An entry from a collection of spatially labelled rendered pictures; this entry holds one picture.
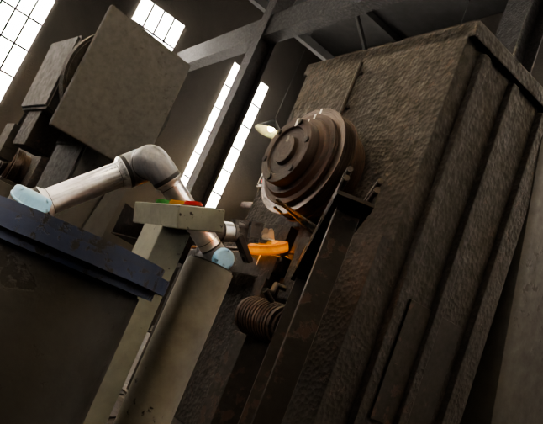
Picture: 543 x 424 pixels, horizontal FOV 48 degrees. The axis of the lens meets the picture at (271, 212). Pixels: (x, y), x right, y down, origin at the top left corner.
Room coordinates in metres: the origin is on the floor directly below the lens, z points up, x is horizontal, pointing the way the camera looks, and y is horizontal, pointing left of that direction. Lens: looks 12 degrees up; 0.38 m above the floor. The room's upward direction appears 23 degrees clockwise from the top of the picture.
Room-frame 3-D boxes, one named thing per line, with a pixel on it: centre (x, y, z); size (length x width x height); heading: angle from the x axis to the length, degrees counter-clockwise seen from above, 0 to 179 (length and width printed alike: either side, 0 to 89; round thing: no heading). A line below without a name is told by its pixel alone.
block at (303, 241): (2.13, -0.19, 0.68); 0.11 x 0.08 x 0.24; 122
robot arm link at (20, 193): (1.80, 0.67, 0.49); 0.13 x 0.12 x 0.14; 24
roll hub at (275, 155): (2.26, 0.03, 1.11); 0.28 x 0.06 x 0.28; 32
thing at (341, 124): (2.32, -0.06, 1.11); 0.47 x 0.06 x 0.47; 32
